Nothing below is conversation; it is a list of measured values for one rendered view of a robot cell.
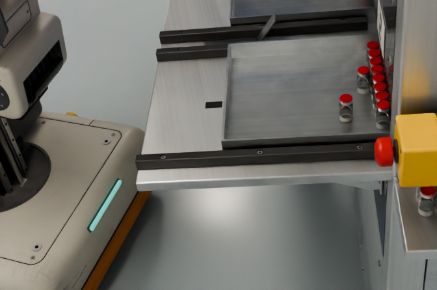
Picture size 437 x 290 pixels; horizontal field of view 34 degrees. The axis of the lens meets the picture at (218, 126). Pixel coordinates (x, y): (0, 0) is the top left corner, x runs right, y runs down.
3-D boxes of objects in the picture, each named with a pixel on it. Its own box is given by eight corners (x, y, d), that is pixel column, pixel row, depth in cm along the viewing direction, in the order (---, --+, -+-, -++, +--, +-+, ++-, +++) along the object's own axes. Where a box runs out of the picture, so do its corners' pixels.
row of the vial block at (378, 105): (378, 60, 128) (378, 39, 125) (390, 129, 115) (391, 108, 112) (365, 62, 129) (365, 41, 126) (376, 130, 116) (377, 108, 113)
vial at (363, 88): (369, 86, 124) (369, 64, 121) (370, 93, 122) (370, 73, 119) (356, 86, 124) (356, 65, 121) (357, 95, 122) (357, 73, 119)
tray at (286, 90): (415, 45, 131) (416, 30, 128) (440, 145, 112) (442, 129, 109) (229, 58, 135) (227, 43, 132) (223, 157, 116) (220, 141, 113)
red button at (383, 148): (400, 151, 99) (402, 129, 96) (404, 171, 96) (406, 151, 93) (372, 152, 99) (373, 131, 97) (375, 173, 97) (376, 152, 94)
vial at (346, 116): (352, 114, 119) (352, 93, 116) (353, 123, 118) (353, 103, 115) (339, 114, 119) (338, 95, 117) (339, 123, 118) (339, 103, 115)
